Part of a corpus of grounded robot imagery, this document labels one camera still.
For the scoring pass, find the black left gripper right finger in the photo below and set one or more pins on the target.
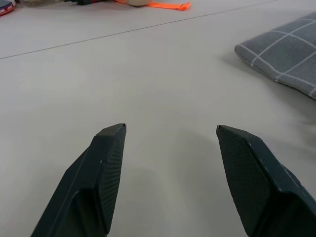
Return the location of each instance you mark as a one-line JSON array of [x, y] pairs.
[[259, 182]]

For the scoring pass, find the dark object with red stripe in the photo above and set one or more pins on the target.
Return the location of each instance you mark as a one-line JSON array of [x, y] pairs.
[[85, 2]]

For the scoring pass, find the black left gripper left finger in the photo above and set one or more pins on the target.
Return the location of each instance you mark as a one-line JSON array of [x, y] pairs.
[[84, 182]]

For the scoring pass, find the grey checked cloth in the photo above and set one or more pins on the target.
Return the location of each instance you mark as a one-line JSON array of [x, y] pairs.
[[284, 53]]

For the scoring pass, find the red white round object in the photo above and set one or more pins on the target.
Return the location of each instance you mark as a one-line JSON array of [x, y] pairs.
[[6, 7]]

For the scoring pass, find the beige round object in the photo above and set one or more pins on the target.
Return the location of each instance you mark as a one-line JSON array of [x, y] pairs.
[[138, 2]]

